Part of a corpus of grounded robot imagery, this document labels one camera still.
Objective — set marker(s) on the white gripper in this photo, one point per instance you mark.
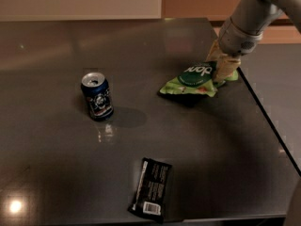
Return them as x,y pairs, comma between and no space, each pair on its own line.
235,39

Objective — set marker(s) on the green rice chip bag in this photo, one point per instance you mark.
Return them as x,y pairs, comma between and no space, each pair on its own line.
196,80

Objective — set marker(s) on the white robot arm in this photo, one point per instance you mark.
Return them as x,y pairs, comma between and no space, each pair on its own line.
243,30

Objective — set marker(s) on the black rxbar chocolate bar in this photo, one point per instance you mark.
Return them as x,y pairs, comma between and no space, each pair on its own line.
149,198

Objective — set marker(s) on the blue soda can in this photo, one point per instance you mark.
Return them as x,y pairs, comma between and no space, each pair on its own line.
96,91

